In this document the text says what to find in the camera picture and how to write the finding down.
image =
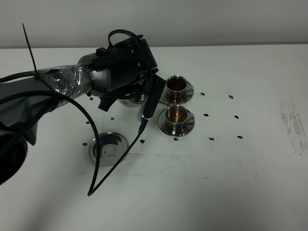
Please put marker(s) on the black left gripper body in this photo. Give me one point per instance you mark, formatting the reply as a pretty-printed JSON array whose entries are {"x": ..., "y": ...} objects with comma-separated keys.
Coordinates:
[{"x": 124, "y": 81}]

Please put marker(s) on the black zip tie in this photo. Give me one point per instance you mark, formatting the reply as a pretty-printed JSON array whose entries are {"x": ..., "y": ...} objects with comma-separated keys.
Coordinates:
[{"x": 30, "y": 51}]

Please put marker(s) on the far stainless steel teacup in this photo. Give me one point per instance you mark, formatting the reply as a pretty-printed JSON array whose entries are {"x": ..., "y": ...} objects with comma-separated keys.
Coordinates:
[{"x": 177, "y": 86}]

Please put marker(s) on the stainless steel teapot tray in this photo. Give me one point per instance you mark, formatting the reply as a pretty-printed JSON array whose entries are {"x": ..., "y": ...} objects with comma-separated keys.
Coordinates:
[{"x": 112, "y": 145}]

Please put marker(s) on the near stainless steel teacup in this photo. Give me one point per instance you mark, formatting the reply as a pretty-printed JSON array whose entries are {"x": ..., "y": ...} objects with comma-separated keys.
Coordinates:
[{"x": 176, "y": 116}]

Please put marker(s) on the stainless steel teacup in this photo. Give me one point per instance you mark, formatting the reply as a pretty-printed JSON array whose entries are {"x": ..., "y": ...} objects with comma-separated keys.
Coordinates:
[
  {"x": 176, "y": 116},
  {"x": 177, "y": 86}
]

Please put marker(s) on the stainless steel saucer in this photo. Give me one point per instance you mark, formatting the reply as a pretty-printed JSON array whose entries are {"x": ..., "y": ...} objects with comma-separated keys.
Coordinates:
[
  {"x": 174, "y": 132},
  {"x": 179, "y": 100}
]

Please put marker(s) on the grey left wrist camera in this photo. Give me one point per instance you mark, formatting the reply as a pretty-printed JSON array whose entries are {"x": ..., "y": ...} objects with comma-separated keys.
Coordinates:
[{"x": 152, "y": 97}]

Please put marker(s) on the near stainless steel saucer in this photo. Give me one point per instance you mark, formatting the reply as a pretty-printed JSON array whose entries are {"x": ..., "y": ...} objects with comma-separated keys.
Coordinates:
[{"x": 174, "y": 132}]

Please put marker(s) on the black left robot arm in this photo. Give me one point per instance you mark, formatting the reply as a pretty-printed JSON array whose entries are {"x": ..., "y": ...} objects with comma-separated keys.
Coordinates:
[{"x": 25, "y": 98}]

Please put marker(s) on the far stainless steel saucer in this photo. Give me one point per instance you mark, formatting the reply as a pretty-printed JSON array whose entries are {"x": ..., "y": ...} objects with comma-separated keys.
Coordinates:
[{"x": 179, "y": 100}]

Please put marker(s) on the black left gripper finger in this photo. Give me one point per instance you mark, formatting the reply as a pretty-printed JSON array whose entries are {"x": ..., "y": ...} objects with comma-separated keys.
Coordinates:
[{"x": 106, "y": 102}]

